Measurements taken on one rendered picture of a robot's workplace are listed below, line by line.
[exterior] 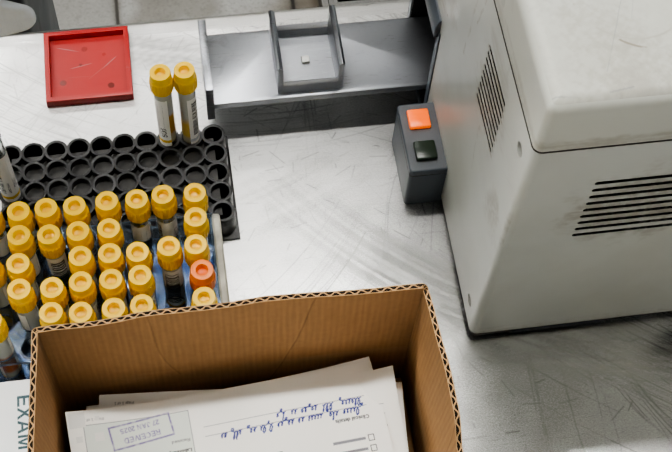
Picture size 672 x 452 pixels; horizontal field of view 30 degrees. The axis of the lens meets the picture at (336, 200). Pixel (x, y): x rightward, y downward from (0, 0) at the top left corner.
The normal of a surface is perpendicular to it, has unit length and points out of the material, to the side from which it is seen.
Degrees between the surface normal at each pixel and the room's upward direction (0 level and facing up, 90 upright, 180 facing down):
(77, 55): 0
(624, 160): 90
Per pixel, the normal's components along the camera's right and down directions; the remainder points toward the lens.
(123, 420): 0.23, -0.49
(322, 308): 0.13, 0.79
